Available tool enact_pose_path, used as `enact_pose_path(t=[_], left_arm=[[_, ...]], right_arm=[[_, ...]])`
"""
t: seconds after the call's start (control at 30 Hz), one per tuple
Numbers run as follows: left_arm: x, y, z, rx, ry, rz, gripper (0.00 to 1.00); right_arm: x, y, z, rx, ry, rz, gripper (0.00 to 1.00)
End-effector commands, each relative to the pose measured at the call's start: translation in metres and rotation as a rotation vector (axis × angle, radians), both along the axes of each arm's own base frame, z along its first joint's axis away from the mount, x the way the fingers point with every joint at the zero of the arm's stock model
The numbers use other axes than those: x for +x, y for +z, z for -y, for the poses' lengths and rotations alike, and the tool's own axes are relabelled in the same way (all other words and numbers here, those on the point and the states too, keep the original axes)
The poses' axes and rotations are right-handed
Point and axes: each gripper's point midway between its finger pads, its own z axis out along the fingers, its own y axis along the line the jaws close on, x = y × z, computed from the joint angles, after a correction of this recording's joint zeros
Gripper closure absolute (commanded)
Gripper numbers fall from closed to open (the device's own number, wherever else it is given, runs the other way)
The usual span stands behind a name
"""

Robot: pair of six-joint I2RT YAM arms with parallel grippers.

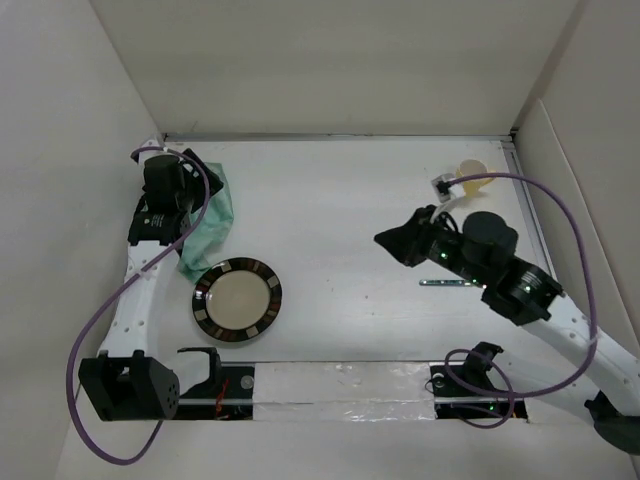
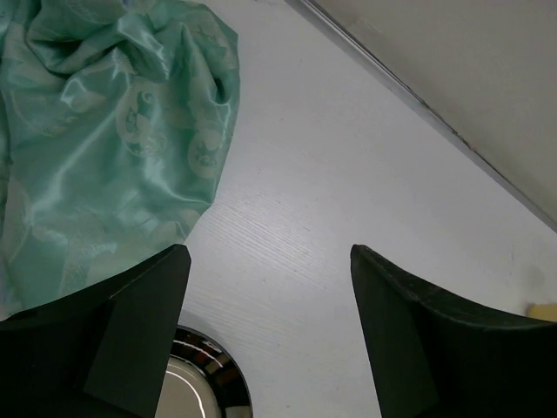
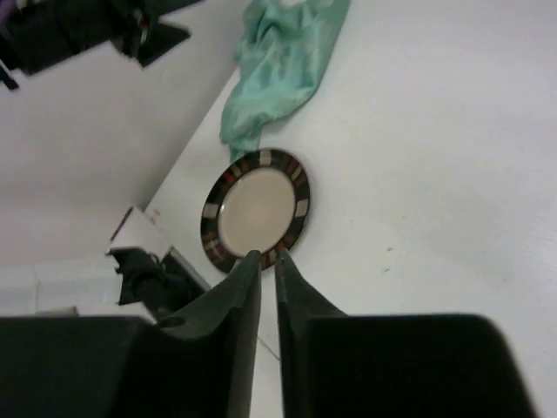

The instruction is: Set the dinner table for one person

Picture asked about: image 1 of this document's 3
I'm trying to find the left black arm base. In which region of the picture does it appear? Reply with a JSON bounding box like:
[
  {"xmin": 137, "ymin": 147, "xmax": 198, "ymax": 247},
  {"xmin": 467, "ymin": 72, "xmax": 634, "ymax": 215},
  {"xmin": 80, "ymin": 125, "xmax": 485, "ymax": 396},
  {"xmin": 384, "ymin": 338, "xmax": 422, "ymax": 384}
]
[{"xmin": 165, "ymin": 347, "xmax": 256, "ymax": 421}]

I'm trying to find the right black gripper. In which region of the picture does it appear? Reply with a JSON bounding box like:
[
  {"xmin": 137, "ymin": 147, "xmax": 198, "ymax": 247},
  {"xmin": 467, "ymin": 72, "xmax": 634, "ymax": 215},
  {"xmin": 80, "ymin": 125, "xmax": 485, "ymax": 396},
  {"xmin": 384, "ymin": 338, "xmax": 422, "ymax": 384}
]
[{"xmin": 371, "ymin": 203, "xmax": 485, "ymax": 286}]

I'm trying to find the green patterned cloth napkin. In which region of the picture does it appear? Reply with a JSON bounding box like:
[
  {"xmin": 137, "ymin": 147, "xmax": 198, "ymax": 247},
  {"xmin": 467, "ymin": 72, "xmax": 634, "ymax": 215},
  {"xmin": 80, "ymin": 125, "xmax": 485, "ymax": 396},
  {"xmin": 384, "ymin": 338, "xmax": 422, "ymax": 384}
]
[{"xmin": 179, "ymin": 162, "xmax": 234, "ymax": 284}]

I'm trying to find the dark rimmed beige plate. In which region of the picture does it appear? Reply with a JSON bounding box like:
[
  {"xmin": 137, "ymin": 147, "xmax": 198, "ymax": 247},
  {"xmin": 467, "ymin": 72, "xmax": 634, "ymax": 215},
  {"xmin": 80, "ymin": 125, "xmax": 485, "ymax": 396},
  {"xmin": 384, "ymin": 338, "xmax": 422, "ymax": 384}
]
[{"xmin": 191, "ymin": 257, "xmax": 283, "ymax": 343}]

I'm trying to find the yellow ceramic mug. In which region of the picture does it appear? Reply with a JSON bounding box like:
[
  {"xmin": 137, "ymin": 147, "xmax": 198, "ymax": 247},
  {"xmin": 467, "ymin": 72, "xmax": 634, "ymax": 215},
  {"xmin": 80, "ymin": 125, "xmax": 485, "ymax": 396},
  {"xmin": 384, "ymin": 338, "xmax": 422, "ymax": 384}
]
[{"xmin": 455, "ymin": 159, "xmax": 493, "ymax": 198}]

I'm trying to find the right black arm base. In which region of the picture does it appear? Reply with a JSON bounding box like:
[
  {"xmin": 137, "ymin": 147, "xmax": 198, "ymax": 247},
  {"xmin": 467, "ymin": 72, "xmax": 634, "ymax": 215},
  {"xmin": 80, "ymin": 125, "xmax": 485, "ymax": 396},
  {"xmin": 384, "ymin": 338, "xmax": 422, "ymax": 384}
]
[{"xmin": 428, "ymin": 341, "xmax": 530, "ymax": 424}]

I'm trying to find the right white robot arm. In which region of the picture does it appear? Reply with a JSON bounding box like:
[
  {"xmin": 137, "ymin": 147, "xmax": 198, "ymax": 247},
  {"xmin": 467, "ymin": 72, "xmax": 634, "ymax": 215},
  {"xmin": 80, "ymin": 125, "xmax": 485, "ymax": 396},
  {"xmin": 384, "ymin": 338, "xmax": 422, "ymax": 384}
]
[{"xmin": 374, "ymin": 205, "xmax": 639, "ymax": 456}]

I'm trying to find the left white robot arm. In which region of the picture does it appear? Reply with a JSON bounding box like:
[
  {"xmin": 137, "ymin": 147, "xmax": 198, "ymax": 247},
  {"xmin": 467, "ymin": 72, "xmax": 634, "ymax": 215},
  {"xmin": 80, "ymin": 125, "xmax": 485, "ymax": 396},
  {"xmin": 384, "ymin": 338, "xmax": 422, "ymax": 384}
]
[{"xmin": 79, "ymin": 140, "xmax": 223, "ymax": 421}]

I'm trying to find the green handled fork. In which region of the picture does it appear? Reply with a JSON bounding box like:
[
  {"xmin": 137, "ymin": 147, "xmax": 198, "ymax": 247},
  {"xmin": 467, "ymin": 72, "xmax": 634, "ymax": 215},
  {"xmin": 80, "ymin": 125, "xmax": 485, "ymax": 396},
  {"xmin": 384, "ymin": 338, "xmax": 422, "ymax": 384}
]
[{"xmin": 418, "ymin": 279, "xmax": 482, "ymax": 287}]

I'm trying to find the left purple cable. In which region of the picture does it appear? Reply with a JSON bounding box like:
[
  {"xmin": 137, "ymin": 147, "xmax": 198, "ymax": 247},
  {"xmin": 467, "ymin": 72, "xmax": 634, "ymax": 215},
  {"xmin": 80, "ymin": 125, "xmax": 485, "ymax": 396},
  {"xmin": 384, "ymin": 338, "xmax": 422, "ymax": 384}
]
[{"xmin": 65, "ymin": 146, "xmax": 212, "ymax": 466}]

